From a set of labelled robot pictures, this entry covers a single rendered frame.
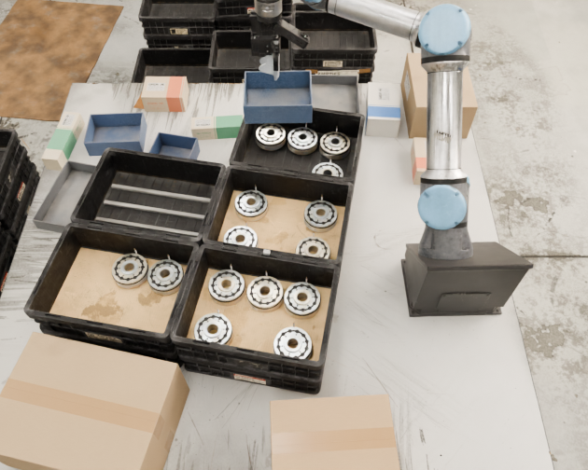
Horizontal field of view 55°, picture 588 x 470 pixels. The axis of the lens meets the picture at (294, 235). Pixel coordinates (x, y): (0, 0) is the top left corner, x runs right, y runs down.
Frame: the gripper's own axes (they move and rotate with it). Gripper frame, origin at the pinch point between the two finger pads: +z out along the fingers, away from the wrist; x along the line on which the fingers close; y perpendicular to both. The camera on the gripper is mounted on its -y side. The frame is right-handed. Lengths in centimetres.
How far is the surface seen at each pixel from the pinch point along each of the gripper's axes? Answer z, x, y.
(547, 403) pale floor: 119, 47, -109
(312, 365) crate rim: 29, 81, -12
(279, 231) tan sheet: 33.2, 34.0, -1.4
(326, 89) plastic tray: 36, -46, -17
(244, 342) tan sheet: 38, 71, 7
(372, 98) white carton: 29, -31, -34
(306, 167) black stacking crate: 30.1, 7.7, -9.3
